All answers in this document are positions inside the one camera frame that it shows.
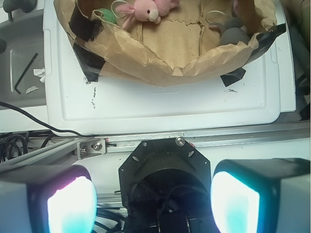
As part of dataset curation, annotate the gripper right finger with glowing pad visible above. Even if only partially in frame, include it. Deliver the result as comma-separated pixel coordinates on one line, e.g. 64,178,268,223
211,158,311,233

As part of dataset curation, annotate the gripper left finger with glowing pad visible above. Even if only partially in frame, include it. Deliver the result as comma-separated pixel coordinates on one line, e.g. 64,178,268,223
0,165,97,233

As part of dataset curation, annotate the gray plush animal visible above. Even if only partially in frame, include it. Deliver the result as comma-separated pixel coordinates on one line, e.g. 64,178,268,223
208,0,250,46

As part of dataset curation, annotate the black hex key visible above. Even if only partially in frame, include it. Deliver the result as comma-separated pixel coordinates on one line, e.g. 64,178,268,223
14,52,38,95

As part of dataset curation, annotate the brown paper bag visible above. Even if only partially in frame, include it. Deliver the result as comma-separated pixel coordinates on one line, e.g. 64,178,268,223
53,0,284,86

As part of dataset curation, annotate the green textured ball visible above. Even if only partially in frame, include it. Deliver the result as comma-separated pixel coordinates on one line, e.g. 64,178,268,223
94,8,117,24

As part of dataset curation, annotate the pink plush bunny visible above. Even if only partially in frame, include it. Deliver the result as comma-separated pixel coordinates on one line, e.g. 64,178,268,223
115,0,180,30

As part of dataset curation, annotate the aluminium frame rail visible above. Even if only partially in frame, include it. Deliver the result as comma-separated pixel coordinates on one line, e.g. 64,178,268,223
0,121,311,173

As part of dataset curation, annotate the metal corner bracket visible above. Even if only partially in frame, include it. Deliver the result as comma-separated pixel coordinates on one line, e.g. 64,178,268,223
76,138,107,160

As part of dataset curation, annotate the black cable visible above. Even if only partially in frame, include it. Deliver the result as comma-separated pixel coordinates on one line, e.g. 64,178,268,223
0,101,98,138

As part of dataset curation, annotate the black octagonal mount plate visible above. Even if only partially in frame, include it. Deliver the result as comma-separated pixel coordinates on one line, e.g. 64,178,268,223
119,138,213,233

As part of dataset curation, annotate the white loop string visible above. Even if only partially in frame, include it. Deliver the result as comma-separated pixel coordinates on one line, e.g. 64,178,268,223
205,10,227,24

